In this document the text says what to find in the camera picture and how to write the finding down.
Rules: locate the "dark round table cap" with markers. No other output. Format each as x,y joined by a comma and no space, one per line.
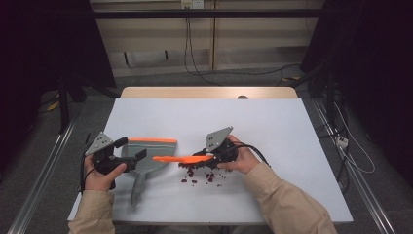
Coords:
242,97

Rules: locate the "red beans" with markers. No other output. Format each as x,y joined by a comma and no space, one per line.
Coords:
194,181

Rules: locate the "person's right hand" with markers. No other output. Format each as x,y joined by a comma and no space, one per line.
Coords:
246,159

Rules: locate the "white wall socket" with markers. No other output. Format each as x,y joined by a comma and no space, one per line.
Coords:
191,4

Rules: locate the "grey dustpan with orange edge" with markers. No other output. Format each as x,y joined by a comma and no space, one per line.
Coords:
156,149

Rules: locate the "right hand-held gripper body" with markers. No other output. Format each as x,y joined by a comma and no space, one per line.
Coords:
216,138

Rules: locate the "yellow floor tape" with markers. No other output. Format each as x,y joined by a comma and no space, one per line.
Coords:
291,79
53,106

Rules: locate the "black horizontal bar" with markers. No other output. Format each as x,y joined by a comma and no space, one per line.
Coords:
227,13

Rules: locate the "aluminium floor rail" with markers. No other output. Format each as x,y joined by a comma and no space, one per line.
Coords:
373,208
39,182

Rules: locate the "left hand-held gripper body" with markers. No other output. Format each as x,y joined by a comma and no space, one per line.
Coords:
100,143

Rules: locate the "black wall bracket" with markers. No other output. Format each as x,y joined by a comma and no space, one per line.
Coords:
126,58
166,54

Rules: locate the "person's legs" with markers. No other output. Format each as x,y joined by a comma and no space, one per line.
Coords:
195,230

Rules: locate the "light wooden table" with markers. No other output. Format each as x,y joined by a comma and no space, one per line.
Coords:
195,92

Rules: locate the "black metal stand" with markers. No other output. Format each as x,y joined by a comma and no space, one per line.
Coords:
63,107
330,97

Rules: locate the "person's left hand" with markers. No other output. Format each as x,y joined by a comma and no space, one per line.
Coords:
97,182

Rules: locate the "white power strip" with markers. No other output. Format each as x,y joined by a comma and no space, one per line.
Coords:
342,141

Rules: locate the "white table board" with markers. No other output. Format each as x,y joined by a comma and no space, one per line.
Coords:
211,120

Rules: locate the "black curtain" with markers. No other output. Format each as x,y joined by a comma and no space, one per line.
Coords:
373,48
39,39

